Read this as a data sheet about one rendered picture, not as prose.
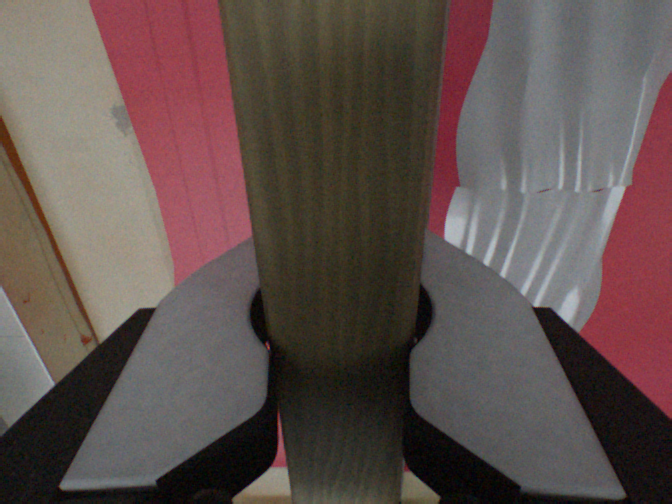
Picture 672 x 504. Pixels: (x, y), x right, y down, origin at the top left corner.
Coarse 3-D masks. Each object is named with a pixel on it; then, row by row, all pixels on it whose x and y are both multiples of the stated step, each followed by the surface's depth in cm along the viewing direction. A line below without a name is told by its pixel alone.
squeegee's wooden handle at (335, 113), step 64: (256, 0) 5; (320, 0) 5; (384, 0) 5; (256, 64) 5; (320, 64) 5; (384, 64) 5; (256, 128) 6; (320, 128) 5; (384, 128) 5; (256, 192) 6; (320, 192) 6; (384, 192) 6; (256, 256) 7; (320, 256) 6; (384, 256) 6; (320, 320) 7; (384, 320) 7; (320, 384) 8; (384, 384) 8; (320, 448) 9; (384, 448) 9
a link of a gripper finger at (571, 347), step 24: (552, 312) 8; (552, 336) 7; (576, 336) 7; (576, 360) 7; (600, 360) 7; (576, 384) 6; (600, 384) 6; (624, 384) 6; (600, 408) 6; (624, 408) 6; (648, 408) 6; (600, 432) 6; (624, 432) 6; (648, 432) 6; (624, 456) 5; (648, 456) 5; (624, 480) 5; (648, 480) 5
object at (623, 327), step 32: (160, 192) 17; (192, 192) 17; (224, 192) 17; (448, 192) 17; (640, 192) 17; (192, 224) 18; (224, 224) 18; (640, 224) 17; (192, 256) 19; (608, 256) 18; (640, 256) 18; (608, 288) 19; (640, 288) 19; (608, 320) 20; (640, 320) 20; (608, 352) 21; (640, 352) 21; (640, 384) 22
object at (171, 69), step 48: (96, 0) 14; (144, 0) 14; (192, 0) 14; (480, 0) 13; (144, 48) 14; (192, 48) 14; (480, 48) 14; (144, 96) 15; (192, 96) 15; (144, 144) 16; (192, 144) 16
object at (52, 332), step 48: (0, 144) 16; (0, 192) 16; (0, 240) 16; (48, 240) 18; (0, 288) 16; (48, 288) 18; (0, 336) 17; (48, 336) 18; (96, 336) 22; (0, 384) 19; (48, 384) 19
